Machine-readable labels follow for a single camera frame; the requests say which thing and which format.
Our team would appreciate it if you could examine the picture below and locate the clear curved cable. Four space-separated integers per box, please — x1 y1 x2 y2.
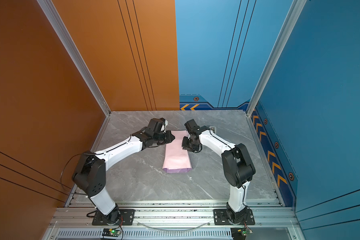
136 220 212 232

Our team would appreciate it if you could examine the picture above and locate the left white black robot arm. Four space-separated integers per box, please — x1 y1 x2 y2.
72 118 175 225

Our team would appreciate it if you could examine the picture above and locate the green circuit board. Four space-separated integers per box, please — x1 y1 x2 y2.
102 229 122 239
231 228 247 240

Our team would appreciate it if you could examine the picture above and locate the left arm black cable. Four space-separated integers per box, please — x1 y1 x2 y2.
59 152 91 196

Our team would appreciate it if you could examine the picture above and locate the left green circuit board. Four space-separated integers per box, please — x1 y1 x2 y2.
102 229 122 239

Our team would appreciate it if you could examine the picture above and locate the left aluminium corner post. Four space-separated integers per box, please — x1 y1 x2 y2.
37 0 111 117

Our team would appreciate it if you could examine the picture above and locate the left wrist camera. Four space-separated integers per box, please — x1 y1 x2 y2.
160 118 168 128

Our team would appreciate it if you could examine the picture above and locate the right green circuit board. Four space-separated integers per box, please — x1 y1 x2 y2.
231 228 247 240

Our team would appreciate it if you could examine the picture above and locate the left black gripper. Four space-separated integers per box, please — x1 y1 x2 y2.
153 130 177 146

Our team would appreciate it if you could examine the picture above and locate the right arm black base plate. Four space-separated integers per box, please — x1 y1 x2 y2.
213 209 256 226

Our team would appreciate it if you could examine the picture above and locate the white tape dispenser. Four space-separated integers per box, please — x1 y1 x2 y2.
210 126 217 133

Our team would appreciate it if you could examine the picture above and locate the right aluminium corner post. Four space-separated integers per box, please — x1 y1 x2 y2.
246 0 307 117

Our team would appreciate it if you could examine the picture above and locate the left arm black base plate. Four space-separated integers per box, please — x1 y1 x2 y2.
92 209 136 227

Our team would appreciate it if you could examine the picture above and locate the purple wrapping paper sheet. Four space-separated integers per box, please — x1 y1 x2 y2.
163 131 192 173

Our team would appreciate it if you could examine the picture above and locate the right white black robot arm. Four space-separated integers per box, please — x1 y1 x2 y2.
182 120 256 226

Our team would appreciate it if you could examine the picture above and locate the aluminium front rail frame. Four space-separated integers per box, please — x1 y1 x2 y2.
44 200 304 240

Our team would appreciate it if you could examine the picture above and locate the aluminium corner post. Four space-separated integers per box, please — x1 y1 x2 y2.
246 0 307 117
37 0 111 117

